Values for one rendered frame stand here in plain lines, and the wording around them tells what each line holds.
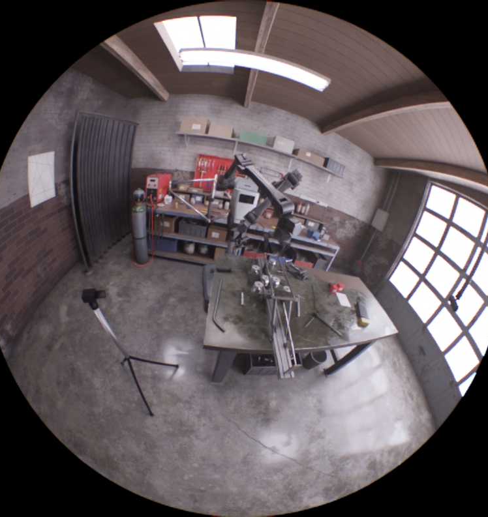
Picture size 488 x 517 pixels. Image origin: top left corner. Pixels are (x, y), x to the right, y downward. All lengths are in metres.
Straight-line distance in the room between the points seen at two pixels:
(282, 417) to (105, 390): 1.53
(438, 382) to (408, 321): 1.38
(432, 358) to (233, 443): 3.11
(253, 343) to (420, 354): 3.22
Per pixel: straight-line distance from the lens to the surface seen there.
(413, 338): 3.59
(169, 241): 2.56
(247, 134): 2.62
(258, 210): 1.06
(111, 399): 1.70
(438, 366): 3.54
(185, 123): 2.80
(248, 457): 1.61
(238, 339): 0.76
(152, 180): 2.59
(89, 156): 2.62
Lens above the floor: 1.53
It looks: 31 degrees down
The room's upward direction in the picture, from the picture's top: 15 degrees clockwise
